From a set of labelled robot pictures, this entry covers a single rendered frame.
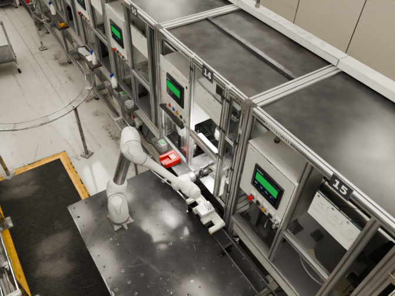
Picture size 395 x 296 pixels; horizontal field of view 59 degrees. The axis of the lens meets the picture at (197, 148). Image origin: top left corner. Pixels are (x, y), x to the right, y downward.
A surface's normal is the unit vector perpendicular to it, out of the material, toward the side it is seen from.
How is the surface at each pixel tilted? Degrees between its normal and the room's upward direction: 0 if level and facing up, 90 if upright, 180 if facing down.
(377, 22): 90
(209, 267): 0
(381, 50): 90
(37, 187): 0
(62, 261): 0
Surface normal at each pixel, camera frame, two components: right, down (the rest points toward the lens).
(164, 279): 0.04, -0.69
